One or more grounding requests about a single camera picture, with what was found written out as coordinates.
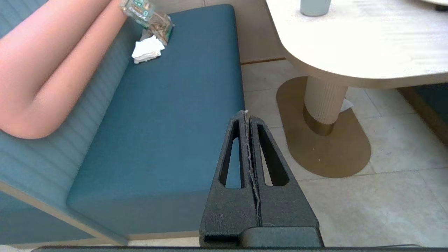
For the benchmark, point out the grey plastic cup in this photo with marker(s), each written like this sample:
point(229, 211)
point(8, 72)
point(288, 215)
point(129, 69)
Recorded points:
point(315, 7)

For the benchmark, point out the pink sofa bolster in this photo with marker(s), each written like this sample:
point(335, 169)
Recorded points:
point(45, 70)

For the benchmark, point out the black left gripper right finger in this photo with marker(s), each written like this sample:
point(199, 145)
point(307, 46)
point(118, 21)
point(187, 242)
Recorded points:
point(287, 206)

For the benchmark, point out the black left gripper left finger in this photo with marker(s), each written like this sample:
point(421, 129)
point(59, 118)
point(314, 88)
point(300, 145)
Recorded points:
point(229, 210)

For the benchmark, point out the crinkled snack bag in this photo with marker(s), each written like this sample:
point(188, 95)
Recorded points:
point(154, 19)

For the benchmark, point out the dark blue seat cushion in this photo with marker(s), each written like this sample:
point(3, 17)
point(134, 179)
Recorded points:
point(437, 101)
point(168, 122)

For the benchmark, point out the blue-grey ribbed sofa backrest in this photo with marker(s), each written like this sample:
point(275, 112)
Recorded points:
point(70, 140)

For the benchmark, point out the white folded napkin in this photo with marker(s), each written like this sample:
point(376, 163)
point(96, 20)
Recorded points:
point(147, 50)

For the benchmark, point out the dark round table pedestal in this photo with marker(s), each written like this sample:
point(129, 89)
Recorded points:
point(322, 140)

